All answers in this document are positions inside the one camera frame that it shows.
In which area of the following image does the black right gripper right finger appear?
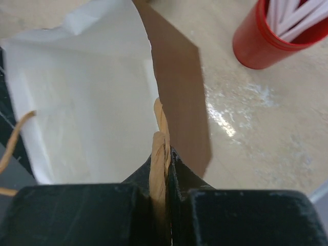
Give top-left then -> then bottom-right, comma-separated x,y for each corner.
169,150 -> 327,245

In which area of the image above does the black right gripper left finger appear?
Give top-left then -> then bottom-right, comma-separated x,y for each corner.
1,160 -> 154,245

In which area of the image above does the brown white paper bag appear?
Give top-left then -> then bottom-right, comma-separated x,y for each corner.
0,0 -> 214,216

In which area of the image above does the red ribbed straw cup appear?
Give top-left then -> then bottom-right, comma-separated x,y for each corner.
232,1 -> 327,69

